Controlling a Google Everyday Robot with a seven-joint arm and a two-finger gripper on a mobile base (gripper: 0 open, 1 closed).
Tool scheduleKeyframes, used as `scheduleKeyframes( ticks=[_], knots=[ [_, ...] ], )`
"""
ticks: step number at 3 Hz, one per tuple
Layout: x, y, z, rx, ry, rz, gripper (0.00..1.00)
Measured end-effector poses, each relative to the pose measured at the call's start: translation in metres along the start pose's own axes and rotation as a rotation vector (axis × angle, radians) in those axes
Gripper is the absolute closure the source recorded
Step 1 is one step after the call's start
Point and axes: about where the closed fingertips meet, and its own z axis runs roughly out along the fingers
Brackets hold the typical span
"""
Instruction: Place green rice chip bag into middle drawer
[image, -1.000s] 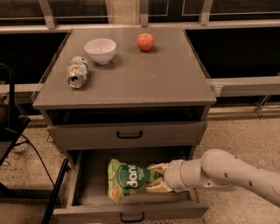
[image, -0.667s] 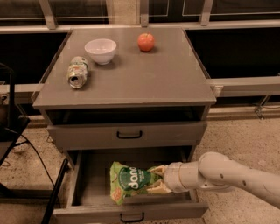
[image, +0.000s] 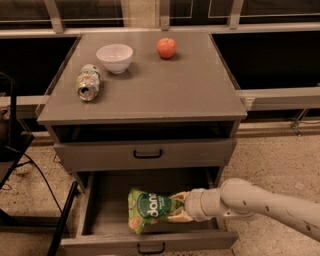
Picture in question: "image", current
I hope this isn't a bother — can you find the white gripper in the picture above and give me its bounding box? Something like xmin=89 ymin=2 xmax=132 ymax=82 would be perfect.
xmin=168 ymin=188 xmax=223 ymax=223

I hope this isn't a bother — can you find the green rice chip bag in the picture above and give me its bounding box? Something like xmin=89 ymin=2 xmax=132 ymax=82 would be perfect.
xmin=128 ymin=188 xmax=184 ymax=234

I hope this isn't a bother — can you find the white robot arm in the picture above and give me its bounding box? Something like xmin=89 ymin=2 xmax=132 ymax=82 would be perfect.
xmin=169 ymin=178 xmax=320 ymax=241

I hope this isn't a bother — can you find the closed grey upper drawer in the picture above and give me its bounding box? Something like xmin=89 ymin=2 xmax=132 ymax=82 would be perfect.
xmin=54 ymin=139 xmax=236 ymax=172

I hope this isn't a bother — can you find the open grey lower drawer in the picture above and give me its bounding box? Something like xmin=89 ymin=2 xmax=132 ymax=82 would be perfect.
xmin=61 ymin=168 xmax=238 ymax=256

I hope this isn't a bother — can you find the grey drawer cabinet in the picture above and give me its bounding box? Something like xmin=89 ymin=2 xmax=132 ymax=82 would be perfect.
xmin=38 ymin=31 xmax=246 ymax=188

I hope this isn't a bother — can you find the crushed silver drink can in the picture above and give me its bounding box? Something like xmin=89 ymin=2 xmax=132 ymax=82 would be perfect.
xmin=76 ymin=64 xmax=100 ymax=101

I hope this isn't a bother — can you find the red apple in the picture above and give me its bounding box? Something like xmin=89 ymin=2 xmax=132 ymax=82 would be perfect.
xmin=157 ymin=37 xmax=177 ymax=59

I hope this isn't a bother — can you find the white bowl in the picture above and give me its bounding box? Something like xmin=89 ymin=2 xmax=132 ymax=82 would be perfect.
xmin=96 ymin=44 xmax=133 ymax=74

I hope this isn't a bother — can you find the metal window railing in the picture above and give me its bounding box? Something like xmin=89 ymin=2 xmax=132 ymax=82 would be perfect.
xmin=0 ymin=0 xmax=320 ymax=38

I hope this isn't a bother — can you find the black lower drawer handle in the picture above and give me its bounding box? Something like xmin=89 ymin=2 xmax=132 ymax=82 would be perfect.
xmin=136 ymin=243 xmax=166 ymax=256

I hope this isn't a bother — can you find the black drawer handle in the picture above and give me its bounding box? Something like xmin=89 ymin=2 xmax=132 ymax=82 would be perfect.
xmin=133 ymin=149 xmax=163 ymax=159
xmin=136 ymin=243 xmax=166 ymax=256

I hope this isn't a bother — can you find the black upper drawer handle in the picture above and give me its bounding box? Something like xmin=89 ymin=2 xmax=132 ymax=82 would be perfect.
xmin=133 ymin=149 xmax=163 ymax=159

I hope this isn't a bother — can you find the black floor cable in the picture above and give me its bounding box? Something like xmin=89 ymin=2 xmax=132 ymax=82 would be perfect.
xmin=14 ymin=153 xmax=66 ymax=214

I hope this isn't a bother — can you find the black chair frame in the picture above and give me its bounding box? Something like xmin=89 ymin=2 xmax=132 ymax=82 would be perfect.
xmin=0 ymin=72 xmax=78 ymax=256

